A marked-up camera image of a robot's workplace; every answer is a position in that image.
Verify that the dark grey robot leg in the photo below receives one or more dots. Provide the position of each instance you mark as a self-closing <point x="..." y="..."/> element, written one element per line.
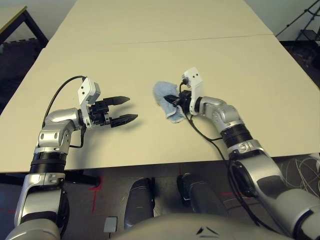
<point x="200" y="192"/>
<point x="138" y="200"/>

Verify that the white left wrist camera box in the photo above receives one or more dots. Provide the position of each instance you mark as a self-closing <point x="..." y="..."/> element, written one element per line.
<point x="83" y="91"/>

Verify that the dark grey robot right leg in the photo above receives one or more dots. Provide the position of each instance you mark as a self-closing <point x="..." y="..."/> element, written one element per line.
<point x="200" y="192"/>

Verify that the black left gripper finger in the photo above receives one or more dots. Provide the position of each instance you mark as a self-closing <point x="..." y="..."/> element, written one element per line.
<point x="117" y="100"/>
<point x="125" y="118"/>

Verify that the dark grey robot left leg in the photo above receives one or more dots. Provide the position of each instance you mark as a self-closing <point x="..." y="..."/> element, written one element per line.
<point x="138" y="200"/>

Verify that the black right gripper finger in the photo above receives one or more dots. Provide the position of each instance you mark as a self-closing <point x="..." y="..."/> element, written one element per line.
<point x="172" y="98"/>

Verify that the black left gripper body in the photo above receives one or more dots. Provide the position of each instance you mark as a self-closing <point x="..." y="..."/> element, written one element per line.
<point x="98" y="115"/>

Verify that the grey robot torso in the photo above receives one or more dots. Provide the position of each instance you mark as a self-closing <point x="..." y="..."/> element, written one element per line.
<point x="175" y="227"/>

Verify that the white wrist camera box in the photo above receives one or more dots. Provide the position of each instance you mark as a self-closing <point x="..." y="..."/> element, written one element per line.
<point x="196" y="85"/>
<point x="83" y="91"/>

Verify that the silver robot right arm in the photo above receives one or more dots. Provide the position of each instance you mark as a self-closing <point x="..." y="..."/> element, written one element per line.
<point x="262" y="170"/>

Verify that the small grey box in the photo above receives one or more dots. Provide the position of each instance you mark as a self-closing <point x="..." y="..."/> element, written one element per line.
<point x="110" y="224"/>

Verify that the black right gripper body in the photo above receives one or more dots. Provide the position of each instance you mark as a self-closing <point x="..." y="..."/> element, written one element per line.
<point x="185" y="101"/>

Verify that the black foam floor mat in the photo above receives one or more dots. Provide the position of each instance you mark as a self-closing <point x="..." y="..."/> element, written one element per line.
<point x="17" y="65"/>
<point x="305" y="60"/>

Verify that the black tripod stand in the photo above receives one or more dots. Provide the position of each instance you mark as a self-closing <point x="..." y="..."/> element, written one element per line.
<point x="308" y="35"/>

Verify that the light blue terry rag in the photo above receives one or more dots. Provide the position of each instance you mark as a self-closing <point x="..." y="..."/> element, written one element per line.
<point x="162" y="88"/>

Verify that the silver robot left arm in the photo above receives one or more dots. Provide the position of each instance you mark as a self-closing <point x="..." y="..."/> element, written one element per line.
<point x="45" y="195"/>

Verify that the black table base bar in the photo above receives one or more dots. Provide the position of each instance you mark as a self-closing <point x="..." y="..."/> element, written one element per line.
<point x="80" y="177"/>

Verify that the beige side table black frame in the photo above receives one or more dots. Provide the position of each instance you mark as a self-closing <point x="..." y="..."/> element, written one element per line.
<point x="10" y="17"/>

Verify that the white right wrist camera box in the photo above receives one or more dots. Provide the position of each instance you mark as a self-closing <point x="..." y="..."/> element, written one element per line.
<point x="196" y="85"/>

